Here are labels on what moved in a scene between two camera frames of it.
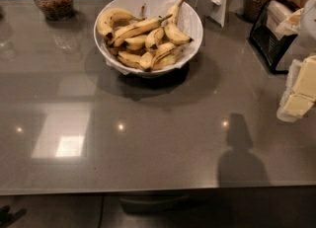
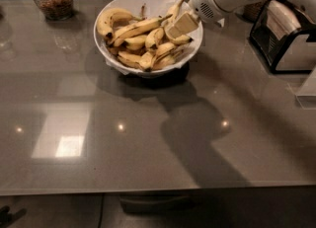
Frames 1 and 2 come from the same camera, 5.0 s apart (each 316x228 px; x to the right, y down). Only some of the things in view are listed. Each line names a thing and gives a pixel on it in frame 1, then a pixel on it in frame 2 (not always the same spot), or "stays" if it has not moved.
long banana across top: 139,27 stays
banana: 146,59 stays
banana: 175,34 stays
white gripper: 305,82 → 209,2
